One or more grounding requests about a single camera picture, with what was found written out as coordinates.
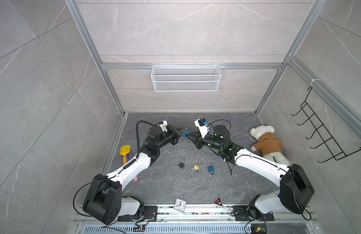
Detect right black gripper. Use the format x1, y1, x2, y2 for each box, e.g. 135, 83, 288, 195
187, 130, 224, 152

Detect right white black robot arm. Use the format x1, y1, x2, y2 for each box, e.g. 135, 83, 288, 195
184, 125, 315, 219

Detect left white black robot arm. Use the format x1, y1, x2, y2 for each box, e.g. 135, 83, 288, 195
82, 125, 183, 225

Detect black padlock with key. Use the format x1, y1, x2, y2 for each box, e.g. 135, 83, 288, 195
178, 159, 187, 170

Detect purple pink toy rake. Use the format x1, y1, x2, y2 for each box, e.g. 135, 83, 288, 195
127, 151, 138, 182

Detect yellow toy shovel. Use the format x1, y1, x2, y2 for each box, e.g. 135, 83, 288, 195
120, 145, 131, 165

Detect white small alarm clock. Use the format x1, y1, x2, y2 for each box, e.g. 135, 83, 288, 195
173, 198, 186, 213

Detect red black triangle sign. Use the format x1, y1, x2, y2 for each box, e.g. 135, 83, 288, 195
212, 195, 224, 208

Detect white teddy bear brown hoodie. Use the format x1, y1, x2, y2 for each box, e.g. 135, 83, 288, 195
250, 125, 290, 166

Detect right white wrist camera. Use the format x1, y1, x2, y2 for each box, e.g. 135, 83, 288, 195
195, 118, 209, 138

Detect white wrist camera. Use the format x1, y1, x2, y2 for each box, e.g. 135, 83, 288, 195
195, 118, 209, 138
158, 121, 168, 132

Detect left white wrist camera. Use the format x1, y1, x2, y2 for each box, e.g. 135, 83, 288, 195
158, 121, 168, 132

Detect left black corrugated cable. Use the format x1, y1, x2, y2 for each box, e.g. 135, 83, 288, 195
135, 120, 157, 160

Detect white wire mesh basket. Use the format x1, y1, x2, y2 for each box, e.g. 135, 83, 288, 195
151, 65, 222, 92

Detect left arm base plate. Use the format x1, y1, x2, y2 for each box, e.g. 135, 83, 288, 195
118, 205, 158, 222

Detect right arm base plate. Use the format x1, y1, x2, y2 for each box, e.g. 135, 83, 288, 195
230, 206, 275, 221

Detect black wire hook rack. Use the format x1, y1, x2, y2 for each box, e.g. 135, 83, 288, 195
291, 86, 361, 163

